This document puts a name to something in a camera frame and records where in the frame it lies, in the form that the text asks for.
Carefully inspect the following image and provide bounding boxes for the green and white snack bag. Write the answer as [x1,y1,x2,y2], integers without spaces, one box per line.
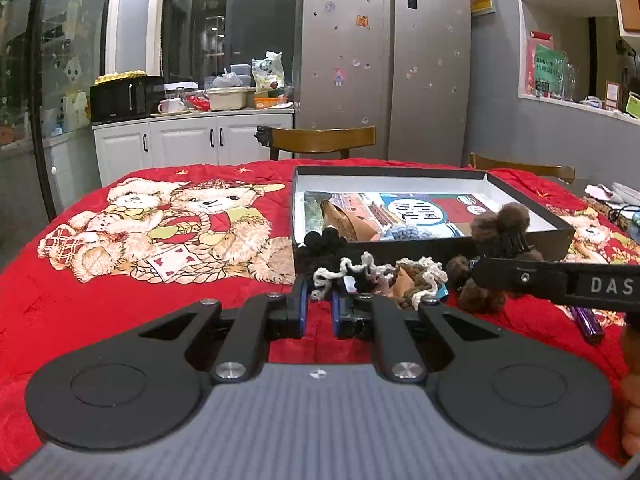
[251,51,285,93]

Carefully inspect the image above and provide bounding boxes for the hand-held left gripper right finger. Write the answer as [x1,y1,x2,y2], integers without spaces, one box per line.
[330,290,501,386]

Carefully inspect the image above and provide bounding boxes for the person's right hand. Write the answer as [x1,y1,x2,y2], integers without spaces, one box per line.
[619,325,640,466]

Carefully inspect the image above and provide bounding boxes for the shallow black cardboard box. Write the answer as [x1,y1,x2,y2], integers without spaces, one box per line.
[290,165,577,286]

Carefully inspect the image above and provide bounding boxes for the red printed blanket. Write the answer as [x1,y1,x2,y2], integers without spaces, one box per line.
[0,157,640,468]

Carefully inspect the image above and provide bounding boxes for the white cloth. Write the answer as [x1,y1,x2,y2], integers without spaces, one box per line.
[585,182,640,206]

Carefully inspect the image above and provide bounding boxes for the red paper envelope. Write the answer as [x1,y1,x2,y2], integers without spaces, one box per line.
[525,31,556,96]

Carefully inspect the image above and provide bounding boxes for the brown triangular snack packet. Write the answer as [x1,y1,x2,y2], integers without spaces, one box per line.
[320,199,383,243]
[390,265,418,307]

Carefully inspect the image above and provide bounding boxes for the brown scrunchie with white trim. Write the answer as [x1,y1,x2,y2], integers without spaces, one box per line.
[392,256,449,308]

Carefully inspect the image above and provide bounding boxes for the beige plastic basin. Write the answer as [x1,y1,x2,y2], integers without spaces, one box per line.
[206,87,256,111]

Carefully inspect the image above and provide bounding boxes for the white cabinet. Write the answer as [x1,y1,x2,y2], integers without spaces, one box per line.
[92,110,296,187]

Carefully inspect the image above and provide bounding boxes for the green paper notice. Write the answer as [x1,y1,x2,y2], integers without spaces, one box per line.
[532,44,566,98]

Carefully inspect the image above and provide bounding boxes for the yellow ruffled object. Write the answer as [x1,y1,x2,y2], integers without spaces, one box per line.
[95,71,146,86]

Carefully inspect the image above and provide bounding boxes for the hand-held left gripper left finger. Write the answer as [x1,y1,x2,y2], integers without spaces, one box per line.
[135,275,310,386]

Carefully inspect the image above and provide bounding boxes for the wooden chair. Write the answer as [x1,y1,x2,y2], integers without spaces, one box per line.
[469,152,576,184]
[267,126,377,162]

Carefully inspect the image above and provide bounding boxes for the black scrunchie with white trim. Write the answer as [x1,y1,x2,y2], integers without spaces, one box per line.
[309,251,393,303]

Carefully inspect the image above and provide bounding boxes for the grey plastic bag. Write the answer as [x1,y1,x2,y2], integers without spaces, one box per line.
[212,69,243,90]

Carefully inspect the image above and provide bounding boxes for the blue and white scrunchie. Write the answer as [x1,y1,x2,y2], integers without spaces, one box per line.
[377,224,443,243]

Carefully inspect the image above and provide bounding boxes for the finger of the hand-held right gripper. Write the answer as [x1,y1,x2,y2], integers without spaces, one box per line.
[470,255,569,302]

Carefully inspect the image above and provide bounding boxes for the silver refrigerator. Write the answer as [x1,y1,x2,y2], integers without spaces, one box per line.
[295,0,473,167]

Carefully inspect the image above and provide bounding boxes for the black microwave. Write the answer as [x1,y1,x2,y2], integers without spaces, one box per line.
[90,76,166,122]

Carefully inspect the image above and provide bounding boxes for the brown fuzzy hair clip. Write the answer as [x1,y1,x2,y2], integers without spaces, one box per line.
[471,203,546,263]
[446,255,508,315]

